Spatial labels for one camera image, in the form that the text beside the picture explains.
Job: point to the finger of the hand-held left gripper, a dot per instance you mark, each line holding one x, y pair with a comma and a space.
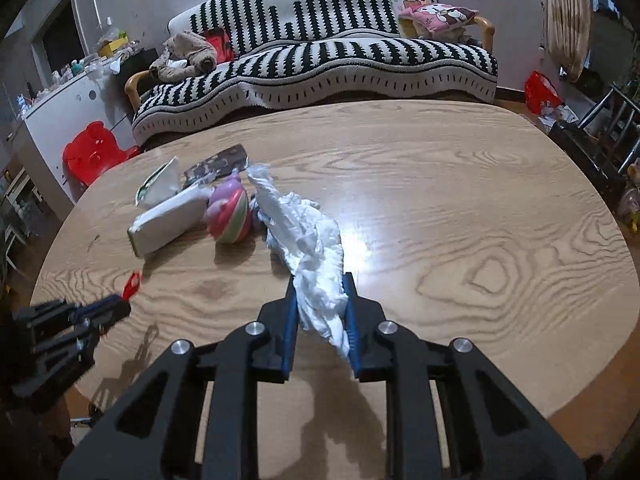
97, 307
114, 317

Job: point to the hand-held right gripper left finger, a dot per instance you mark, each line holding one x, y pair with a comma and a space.
289, 330

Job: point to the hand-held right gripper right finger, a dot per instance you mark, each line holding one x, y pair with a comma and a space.
352, 330

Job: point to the small red plastic clip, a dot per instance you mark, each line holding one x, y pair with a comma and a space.
132, 287

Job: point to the white plastic bag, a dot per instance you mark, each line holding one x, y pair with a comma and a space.
310, 250

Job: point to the white tissue pack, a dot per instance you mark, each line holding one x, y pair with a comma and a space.
165, 222

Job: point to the silver foil wrapper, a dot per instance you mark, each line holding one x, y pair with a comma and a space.
261, 217

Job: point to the pink green ball toy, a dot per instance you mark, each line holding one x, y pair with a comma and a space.
230, 215

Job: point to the white green packet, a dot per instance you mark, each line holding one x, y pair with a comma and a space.
162, 185

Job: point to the white low shelf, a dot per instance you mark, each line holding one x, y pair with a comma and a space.
12, 195

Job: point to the red bear-shaped child chair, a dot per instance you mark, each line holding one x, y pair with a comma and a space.
90, 152

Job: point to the dark patterned packet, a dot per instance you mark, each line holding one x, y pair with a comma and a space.
215, 162

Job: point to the white cabinet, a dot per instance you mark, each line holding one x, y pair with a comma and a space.
60, 110

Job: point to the clutter of bottles and bags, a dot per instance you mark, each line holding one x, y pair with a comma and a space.
75, 67

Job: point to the black cabinet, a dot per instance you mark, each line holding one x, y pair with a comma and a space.
137, 60

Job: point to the black white striped sofa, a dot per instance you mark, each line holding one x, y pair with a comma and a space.
325, 65

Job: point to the brown plush toy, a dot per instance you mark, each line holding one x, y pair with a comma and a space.
185, 55

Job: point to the dark doorway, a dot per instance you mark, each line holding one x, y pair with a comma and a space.
60, 35

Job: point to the red bag with black trim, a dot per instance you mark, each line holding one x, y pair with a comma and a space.
221, 42

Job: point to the red plastic shopping bag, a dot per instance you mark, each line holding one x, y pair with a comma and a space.
540, 92

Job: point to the yellow white picture box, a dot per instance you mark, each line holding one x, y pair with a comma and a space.
405, 29

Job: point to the pink cartoon cushion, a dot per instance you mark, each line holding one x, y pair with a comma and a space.
440, 16

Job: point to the beige checked curtain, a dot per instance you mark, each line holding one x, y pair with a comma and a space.
567, 20

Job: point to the metal frame chair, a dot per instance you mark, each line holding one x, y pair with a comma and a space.
605, 125

